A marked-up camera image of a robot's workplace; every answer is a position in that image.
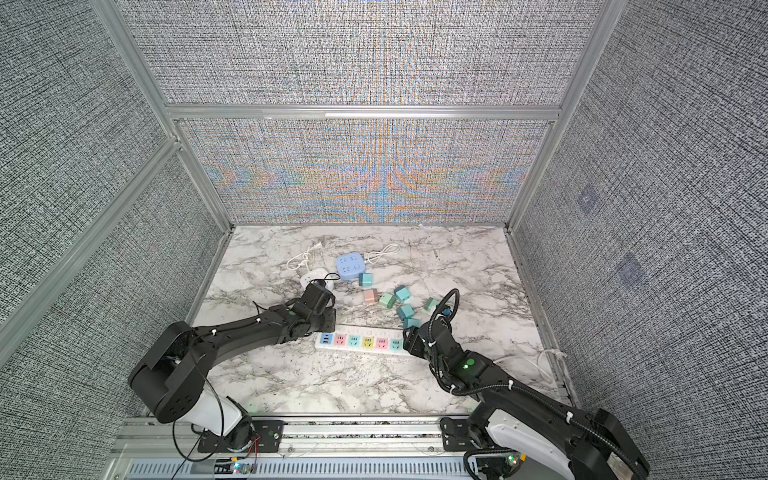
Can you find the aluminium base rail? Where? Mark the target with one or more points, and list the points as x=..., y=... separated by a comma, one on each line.
x=294, y=446

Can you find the blue square power strip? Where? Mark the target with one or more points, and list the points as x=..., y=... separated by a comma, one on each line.
x=350, y=265

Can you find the green adapter beside pink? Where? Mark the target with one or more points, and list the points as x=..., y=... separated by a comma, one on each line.
x=387, y=300

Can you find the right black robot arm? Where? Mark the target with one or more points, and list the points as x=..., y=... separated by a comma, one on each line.
x=512, y=416

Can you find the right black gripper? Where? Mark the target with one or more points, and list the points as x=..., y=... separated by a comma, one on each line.
x=413, y=341

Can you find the pink plug adapter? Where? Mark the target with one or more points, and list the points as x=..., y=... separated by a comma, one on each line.
x=370, y=296

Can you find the long white power strip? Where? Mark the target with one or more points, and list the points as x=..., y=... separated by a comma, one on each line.
x=383, y=342

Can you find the teal adapter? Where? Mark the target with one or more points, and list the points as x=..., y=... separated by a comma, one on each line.
x=402, y=293
x=411, y=322
x=405, y=312
x=365, y=280

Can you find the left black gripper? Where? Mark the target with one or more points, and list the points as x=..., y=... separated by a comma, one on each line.
x=331, y=316

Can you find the white square power strip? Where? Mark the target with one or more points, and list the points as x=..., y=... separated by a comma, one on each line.
x=314, y=274

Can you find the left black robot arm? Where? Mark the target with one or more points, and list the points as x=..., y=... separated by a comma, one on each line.
x=171, y=379

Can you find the green adapter right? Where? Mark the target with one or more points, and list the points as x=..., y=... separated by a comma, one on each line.
x=431, y=305

